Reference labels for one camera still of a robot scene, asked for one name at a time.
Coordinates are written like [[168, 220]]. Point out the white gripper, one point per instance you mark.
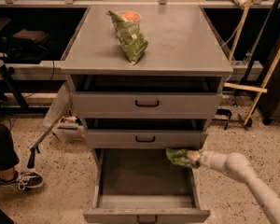
[[207, 159]]

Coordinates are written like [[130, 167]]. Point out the green rice chip bag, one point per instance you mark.
[[178, 157]]

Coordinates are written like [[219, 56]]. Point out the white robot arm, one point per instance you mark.
[[239, 168]]

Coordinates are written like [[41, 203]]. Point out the grey drawer cabinet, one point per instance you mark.
[[180, 44]]

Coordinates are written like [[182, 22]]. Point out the grey bottom drawer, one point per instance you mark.
[[140, 186]]

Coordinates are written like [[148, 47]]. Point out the grey drawer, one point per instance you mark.
[[145, 96], [145, 133], [140, 186]]

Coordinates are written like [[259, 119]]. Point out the grey middle drawer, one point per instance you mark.
[[145, 133]]

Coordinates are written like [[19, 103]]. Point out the grey top drawer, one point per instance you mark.
[[145, 96]]

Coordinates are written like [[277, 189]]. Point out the green chip bag on counter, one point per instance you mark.
[[129, 35]]

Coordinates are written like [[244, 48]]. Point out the clear plastic bin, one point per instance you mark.
[[69, 129]]

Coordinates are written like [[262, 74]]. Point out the grey reacher stick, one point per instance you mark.
[[35, 148]]

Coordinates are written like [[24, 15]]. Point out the black sneaker white laces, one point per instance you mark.
[[25, 180]]

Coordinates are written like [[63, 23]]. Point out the black trouser leg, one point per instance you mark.
[[8, 156]]

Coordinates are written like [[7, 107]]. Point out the dark box on shelf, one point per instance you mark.
[[33, 36]]

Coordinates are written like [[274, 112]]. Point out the wooden easel frame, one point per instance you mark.
[[249, 60]]

